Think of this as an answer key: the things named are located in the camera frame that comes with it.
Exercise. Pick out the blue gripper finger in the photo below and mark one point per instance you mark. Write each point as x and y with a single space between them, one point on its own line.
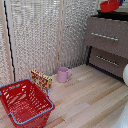
121 2

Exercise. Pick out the brown drawer cabinet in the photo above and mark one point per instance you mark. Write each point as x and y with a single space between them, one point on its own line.
110 46

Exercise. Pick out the pink mug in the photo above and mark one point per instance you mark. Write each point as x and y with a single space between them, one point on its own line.
62 75

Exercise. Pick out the woven folding screen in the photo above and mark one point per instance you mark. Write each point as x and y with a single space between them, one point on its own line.
30 36

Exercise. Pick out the colourful patterned box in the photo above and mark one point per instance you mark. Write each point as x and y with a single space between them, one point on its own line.
41 81

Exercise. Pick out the red shopping basket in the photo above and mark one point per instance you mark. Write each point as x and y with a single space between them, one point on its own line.
25 103

